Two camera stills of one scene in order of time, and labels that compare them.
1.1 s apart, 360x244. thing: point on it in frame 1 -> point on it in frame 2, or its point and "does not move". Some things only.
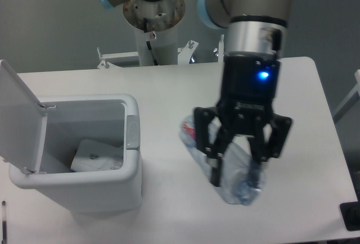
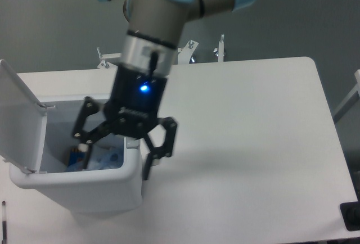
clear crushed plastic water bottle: (242, 180) -> (101, 158)
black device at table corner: (350, 212) does not move
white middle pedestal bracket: (185, 54) does not move
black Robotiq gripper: (251, 84) -> (136, 100)
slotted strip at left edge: (4, 222) does not move
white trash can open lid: (81, 150) does not move
